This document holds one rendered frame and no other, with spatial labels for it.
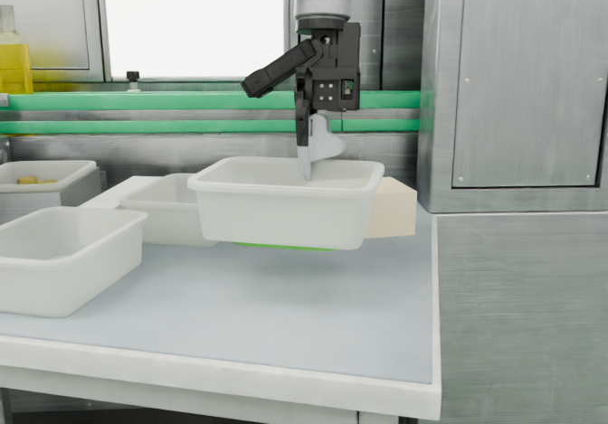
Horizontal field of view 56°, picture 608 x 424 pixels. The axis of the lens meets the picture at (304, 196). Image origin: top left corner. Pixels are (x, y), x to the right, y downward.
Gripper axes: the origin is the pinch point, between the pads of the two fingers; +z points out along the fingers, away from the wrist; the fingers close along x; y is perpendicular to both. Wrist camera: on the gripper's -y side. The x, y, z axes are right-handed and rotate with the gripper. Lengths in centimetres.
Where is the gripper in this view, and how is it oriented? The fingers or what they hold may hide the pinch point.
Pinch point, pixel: (304, 171)
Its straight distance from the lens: 79.6
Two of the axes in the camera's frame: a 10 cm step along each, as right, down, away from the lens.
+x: 1.7, -1.2, 9.8
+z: -0.2, 9.9, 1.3
